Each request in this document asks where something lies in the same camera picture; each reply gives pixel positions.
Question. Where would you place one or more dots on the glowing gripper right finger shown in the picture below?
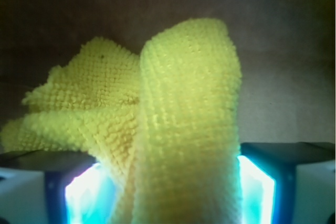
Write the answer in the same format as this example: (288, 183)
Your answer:
(288, 182)

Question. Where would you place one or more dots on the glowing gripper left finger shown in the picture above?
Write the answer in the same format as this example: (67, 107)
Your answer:
(55, 187)

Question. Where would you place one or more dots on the yellow microfiber cloth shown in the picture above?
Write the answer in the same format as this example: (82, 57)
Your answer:
(163, 123)

